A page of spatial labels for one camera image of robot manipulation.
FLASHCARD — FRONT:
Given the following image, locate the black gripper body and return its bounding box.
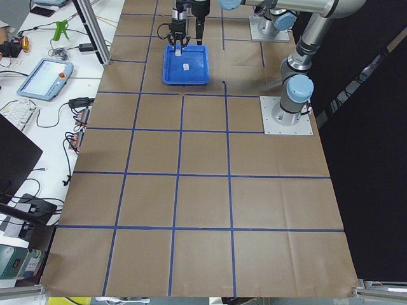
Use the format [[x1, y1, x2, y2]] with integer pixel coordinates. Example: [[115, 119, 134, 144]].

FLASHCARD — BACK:
[[191, 0, 210, 19], [157, 19, 191, 44]]

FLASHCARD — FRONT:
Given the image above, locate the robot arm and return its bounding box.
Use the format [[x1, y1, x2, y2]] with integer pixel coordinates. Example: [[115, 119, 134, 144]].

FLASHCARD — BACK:
[[156, 1, 190, 56], [219, 1, 365, 126]]

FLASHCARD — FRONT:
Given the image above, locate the blue plastic tray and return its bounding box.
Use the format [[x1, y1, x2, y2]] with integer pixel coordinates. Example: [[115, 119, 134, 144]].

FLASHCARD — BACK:
[[162, 44, 210, 85]]

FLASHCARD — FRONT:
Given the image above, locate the black power adapter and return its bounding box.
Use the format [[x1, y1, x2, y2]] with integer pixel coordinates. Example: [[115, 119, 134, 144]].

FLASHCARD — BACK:
[[78, 43, 95, 53]]

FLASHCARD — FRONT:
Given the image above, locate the teach pendant tablet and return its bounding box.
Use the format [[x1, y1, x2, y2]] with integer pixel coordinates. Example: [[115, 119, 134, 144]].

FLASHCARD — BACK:
[[17, 58, 74, 101]]

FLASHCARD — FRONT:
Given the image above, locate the brown paper table cover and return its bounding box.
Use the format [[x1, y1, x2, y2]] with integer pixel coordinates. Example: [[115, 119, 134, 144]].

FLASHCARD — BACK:
[[41, 1, 357, 297]]

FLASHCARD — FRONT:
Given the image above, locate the white keyboard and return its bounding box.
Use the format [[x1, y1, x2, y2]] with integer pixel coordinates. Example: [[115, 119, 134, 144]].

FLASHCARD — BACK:
[[1, 100, 39, 133]]

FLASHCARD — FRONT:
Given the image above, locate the black monitor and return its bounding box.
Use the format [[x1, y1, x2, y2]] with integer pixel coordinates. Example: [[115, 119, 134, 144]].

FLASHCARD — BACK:
[[0, 115, 43, 204]]

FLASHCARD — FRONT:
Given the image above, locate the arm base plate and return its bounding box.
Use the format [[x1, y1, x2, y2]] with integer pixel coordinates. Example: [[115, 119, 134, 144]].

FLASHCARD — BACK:
[[249, 17, 290, 43], [259, 96, 313, 136]]

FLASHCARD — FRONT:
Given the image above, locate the aluminium frame post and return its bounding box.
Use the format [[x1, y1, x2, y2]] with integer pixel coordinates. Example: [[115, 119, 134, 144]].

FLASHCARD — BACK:
[[72, 0, 111, 67]]

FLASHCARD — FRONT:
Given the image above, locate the green handled reacher grabber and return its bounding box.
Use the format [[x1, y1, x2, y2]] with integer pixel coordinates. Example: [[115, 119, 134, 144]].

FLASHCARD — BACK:
[[53, 20, 69, 41]]

